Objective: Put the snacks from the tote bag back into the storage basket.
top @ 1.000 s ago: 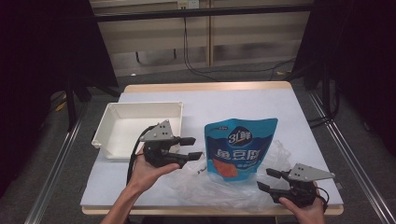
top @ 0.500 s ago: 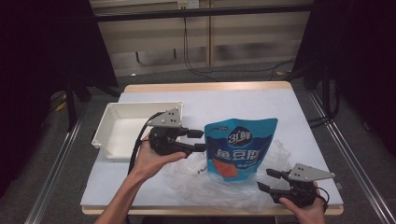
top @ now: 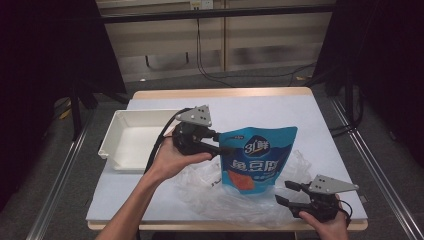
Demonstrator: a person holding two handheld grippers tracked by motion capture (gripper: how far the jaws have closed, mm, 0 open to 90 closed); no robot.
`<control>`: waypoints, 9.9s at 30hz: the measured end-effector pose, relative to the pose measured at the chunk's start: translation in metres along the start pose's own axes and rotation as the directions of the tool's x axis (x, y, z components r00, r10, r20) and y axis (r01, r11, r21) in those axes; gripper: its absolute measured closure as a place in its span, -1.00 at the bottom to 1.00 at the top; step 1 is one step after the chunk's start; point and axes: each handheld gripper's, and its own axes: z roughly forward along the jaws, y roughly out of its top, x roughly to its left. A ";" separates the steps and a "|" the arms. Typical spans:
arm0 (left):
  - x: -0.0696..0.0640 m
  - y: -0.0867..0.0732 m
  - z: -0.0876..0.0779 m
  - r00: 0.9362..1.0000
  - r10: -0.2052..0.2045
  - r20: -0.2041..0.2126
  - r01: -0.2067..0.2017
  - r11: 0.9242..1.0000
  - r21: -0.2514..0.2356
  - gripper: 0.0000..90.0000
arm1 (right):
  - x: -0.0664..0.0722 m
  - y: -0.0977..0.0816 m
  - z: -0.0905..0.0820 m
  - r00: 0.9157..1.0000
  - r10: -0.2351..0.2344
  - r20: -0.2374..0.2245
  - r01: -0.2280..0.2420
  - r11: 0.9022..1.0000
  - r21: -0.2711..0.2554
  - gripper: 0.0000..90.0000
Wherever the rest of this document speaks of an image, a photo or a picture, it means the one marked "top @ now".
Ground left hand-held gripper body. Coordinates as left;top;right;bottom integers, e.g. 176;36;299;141
171;104;215;157

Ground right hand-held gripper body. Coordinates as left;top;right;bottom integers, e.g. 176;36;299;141
289;174;360;223

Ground blue food pouch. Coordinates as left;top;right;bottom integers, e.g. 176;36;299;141
218;125;299;197

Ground translucent white plastic bag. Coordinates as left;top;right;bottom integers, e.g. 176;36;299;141
174;149;315;228

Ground white plastic tray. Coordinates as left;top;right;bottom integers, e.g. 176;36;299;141
97;109;183;174

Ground person's left hand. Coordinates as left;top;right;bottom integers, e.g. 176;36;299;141
144;131;214;183

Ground person's right hand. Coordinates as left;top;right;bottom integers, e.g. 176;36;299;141
298;199;351;240

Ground wooden table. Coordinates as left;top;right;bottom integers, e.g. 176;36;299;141
85;87;369;232

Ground black metal stand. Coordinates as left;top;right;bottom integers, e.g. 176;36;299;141
329;63;365;138
68;79;101;142

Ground beige desk cabinet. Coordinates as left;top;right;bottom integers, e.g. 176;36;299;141
95;0;336;83

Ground black curtain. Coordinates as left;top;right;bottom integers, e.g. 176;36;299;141
0;0;127;211
313;0;424;169

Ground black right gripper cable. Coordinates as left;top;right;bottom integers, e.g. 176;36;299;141
338;199;354;224

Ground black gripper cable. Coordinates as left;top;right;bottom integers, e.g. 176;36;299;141
338;199;354;224
143;107;194;175

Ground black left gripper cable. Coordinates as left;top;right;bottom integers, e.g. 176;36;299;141
143;107;194;175

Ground metal floor rail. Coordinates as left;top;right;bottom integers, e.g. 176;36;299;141
329;95;424;240
25;108;98;240

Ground black floor cable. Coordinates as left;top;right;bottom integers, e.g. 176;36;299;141
195;17;317;88

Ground white wall socket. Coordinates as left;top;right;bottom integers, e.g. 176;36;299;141
189;0;215;10

